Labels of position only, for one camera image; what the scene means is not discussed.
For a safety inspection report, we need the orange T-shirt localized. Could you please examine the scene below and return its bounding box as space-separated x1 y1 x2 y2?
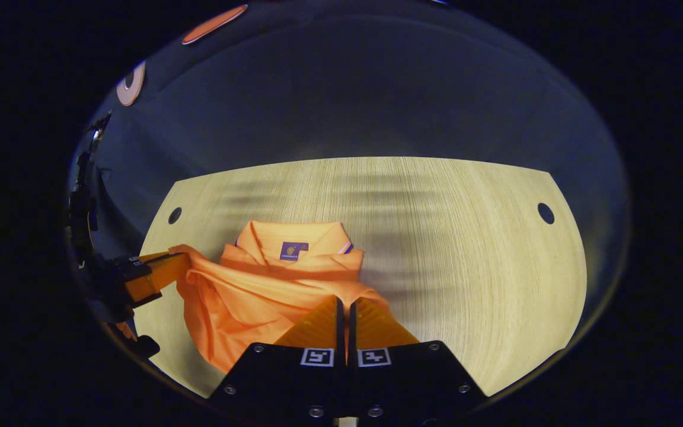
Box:
168 221 391 374

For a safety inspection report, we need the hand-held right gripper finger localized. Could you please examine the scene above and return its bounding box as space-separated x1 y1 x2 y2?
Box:
347 295 489 427
207 294 347 427

